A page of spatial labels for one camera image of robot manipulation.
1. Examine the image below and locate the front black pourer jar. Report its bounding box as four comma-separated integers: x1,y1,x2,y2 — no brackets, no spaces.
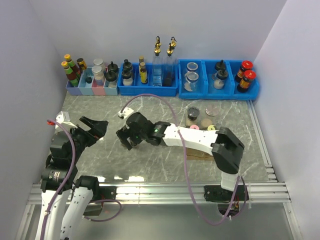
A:
105,70,118,88

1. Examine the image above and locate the small black cap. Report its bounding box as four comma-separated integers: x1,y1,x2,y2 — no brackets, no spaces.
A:
85,77,92,84

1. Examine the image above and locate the rear clear glass jar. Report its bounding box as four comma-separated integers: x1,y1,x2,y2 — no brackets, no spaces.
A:
186,61,199,73

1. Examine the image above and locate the rear black pourer jar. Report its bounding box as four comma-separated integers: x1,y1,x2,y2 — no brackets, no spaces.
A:
107,61,119,73

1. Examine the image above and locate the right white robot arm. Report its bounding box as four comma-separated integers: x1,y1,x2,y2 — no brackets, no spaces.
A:
116,108,245,200

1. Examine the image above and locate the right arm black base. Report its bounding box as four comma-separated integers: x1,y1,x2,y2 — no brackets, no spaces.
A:
204,185,249,218

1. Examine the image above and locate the red sauce bottle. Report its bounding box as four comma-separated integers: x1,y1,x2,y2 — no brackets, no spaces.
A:
61,61,79,87
64,54,81,79

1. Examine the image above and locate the front red sauce bottle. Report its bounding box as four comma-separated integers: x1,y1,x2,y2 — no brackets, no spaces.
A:
61,61,79,87

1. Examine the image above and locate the front black top shaker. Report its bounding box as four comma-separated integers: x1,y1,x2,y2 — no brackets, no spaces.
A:
121,68,134,86

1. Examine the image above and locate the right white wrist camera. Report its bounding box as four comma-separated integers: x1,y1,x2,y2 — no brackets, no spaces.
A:
117,107,135,119

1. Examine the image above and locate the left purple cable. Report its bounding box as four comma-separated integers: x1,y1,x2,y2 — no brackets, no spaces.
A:
39,119,123,240

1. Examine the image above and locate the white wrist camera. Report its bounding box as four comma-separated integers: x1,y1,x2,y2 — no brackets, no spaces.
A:
47,111,77,132
117,107,135,119

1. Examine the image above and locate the black pourer jar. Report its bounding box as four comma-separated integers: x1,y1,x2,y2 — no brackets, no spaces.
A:
105,70,118,88
107,61,119,73

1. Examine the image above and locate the large blue triple bin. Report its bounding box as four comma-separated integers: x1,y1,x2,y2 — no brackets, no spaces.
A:
178,59,260,101

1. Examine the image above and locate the silver lid spice jar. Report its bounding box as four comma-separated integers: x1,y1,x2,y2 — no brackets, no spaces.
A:
201,104,220,128

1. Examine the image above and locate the dark yellow label bottle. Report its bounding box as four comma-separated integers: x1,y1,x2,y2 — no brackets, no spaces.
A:
76,58,87,72

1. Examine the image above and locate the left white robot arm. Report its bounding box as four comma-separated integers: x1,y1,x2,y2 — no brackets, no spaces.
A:
35,112,109,240

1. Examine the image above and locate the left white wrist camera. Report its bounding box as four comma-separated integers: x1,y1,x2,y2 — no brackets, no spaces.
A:
47,111,77,132

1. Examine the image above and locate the light blue storage bin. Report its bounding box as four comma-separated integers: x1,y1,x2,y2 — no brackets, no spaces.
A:
78,67,94,96

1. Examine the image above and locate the yellow lid spice jar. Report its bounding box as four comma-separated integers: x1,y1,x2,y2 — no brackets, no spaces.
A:
207,124,216,131

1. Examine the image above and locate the clear glass jar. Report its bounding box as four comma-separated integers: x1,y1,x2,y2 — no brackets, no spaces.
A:
183,71,199,92
186,61,199,73

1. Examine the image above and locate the purple storage bin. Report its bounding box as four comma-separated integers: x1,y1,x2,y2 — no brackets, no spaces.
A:
65,80,82,96

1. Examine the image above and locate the front silver lid jar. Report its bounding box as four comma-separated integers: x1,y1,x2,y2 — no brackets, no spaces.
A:
91,65,106,86

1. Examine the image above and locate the rear silver lid jar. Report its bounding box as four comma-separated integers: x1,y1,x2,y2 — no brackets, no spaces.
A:
93,58,106,71

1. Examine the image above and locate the front red lid sauce jar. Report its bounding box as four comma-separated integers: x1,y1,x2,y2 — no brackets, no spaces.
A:
237,70,257,93

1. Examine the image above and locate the front clear glass jar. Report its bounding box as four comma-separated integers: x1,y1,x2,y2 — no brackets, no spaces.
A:
183,71,199,92

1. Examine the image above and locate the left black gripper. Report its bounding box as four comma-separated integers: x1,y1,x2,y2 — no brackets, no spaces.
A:
68,115,108,163

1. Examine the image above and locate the front cork yellow bottle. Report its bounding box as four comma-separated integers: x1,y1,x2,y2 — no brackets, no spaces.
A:
139,62,148,84

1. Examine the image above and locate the rear red sauce bottle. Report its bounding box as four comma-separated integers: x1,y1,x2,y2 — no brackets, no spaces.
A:
64,54,81,79

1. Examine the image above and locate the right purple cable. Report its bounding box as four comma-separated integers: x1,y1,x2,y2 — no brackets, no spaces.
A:
121,93,245,226

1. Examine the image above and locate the pink lid spice jar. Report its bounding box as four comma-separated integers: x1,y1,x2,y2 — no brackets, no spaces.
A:
189,124,200,130

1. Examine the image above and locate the pink storage bin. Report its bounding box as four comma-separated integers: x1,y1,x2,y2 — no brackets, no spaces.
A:
91,79,106,96

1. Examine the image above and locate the left glass oil bottle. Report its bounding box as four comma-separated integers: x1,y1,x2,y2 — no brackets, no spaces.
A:
152,36,163,87

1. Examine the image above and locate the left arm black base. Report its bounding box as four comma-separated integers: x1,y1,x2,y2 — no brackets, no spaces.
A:
83,186,117,217

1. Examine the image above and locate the pale blue storage bin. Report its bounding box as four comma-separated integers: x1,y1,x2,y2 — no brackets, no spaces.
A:
104,76,119,96

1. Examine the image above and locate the rear black top shaker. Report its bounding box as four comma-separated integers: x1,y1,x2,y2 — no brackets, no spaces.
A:
122,59,133,72

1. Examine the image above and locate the right dark oil bottle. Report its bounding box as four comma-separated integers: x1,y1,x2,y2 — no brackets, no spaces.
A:
162,36,177,87

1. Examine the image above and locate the front black lid sugar jar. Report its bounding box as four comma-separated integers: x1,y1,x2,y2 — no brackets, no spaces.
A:
212,69,229,90

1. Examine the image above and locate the rear black lid jar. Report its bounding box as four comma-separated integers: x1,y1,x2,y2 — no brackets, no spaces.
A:
214,59,227,72

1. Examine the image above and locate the purple cable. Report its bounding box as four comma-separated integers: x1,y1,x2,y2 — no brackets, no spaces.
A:
121,93,245,226
39,119,123,240

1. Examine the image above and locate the blue divided crate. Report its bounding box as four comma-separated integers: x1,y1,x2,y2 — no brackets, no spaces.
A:
117,63,179,97

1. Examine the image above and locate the rear cork bottle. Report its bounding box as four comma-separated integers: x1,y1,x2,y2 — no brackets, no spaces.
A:
138,55,145,66

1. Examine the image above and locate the black shaker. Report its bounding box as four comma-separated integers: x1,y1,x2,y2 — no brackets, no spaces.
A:
121,68,134,86
122,59,133,72

